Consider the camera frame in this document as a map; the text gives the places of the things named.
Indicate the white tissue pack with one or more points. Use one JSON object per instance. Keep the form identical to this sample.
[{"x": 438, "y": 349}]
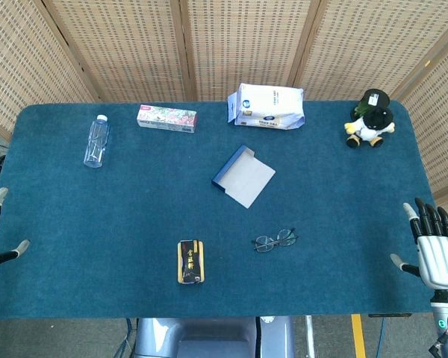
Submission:
[{"x": 269, "y": 106}]

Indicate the clear plastic water bottle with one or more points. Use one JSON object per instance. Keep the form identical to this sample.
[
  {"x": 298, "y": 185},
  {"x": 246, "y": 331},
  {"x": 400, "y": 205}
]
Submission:
[{"x": 96, "y": 143}]

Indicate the yellow floor tape strip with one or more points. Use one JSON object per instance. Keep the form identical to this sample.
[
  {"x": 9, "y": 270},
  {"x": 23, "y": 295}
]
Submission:
[{"x": 358, "y": 335}]

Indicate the floral toothpaste box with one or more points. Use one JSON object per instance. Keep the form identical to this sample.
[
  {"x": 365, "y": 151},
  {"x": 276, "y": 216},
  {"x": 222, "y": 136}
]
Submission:
[{"x": 168, "y": 118}]

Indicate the black white plush toy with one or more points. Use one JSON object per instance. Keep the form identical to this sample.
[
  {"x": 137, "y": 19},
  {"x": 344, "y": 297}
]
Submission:
[{"x": 369, "y": 128}]

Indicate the black box with gold characters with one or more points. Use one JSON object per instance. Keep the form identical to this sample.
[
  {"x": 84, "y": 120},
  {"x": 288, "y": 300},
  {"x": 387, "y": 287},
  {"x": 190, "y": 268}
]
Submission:
[{"x": 189, "y": 261}]

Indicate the black eyeglasses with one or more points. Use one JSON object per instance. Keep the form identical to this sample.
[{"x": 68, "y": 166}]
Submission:
[{"x": 263, "y": 244}]

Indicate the woven bamboo folding screen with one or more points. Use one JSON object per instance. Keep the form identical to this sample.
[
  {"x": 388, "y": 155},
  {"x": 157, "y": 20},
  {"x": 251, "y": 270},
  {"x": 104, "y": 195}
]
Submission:
[{"x": 246, "y": 44}]

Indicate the grey-blue robot torso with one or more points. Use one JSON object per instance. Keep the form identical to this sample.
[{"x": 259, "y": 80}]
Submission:
[{"x": 209, "y": 337}]

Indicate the blue felt table mat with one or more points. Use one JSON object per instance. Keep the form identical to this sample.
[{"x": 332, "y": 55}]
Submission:
[{"x": 134, "y": 209}]

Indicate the blue glasses case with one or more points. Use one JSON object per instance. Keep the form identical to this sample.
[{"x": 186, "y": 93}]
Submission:
[{"x": 248, "y": 181}]

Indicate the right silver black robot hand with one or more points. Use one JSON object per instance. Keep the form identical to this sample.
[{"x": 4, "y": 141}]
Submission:
[{"x": 440, "y": 261}]

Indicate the yellow sponge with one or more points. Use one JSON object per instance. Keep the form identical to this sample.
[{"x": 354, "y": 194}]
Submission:
[{"x": 202, "y": 261}]

